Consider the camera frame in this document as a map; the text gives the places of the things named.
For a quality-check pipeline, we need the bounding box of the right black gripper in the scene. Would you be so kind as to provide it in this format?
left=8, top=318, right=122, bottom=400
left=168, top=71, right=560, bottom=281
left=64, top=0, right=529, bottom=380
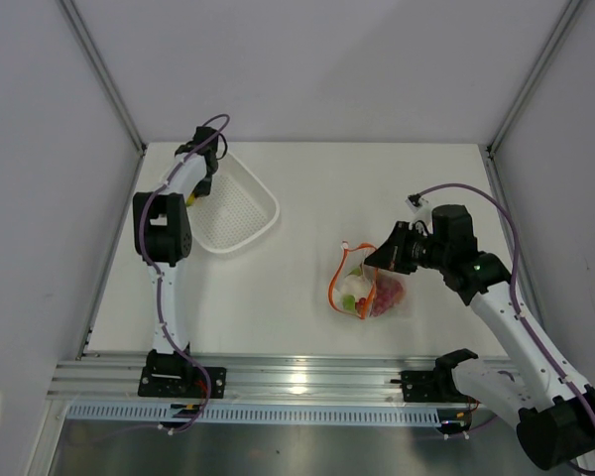
left=364, top=221, right=450, bottom=276

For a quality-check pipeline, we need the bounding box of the red grape bunch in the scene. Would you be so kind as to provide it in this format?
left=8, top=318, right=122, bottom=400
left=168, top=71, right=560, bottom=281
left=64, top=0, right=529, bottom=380
left=370, top=276, right=406, bottom=317

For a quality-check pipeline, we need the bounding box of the clear zip top bag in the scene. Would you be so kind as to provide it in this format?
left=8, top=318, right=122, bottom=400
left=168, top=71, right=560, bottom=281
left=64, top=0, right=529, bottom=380
left=327, top=241, right=408, bottom=320

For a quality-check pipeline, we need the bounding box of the white cauliflower with leaves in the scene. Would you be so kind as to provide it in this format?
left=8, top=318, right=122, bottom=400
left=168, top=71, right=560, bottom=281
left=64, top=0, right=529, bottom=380
left=338, top=274, right=372, bottom=313

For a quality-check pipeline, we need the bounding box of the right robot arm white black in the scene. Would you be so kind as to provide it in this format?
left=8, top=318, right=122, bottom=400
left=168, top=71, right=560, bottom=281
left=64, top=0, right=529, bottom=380
left=365, top=204, right=595, bottom=474

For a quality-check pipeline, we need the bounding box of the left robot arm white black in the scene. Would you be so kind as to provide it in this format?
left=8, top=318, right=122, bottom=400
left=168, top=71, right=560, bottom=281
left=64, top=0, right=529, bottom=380
left=132, top=124, right=225, bottom=358

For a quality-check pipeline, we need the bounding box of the white perforated plastic basket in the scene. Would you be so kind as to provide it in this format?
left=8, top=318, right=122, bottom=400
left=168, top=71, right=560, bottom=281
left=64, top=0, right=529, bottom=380
left=187, top=153, right=280, bottom=259

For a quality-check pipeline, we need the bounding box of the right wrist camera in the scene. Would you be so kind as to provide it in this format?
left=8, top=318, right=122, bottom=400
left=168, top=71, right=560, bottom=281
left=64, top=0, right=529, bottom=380
left=406, top=193, right=432, bottom=222

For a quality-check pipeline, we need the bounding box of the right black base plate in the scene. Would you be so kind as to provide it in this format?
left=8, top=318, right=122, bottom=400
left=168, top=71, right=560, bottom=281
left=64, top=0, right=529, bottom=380
left=389, top=370, right=462, bottom=404

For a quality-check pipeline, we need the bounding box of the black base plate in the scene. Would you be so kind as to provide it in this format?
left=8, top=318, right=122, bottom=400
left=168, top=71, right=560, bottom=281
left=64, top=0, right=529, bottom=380
left=389, top=370, right=462, bottom=404
left=138, top=364, right=227, bottom=399

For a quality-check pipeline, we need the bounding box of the aluminium mounting rail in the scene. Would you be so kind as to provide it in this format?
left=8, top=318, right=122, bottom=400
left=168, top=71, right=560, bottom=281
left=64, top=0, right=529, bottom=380
left=47, top=353, right=435, bottom=406

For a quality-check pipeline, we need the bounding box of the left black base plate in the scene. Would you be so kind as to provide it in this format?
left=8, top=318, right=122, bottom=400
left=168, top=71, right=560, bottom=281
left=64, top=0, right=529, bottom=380
left=138, top=364, right=227, bottom=399

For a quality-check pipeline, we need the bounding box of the white slotted cable duct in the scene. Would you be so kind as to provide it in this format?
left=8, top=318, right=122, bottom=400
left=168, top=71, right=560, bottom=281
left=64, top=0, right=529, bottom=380
left=65, top=401, right=467, bottom=427

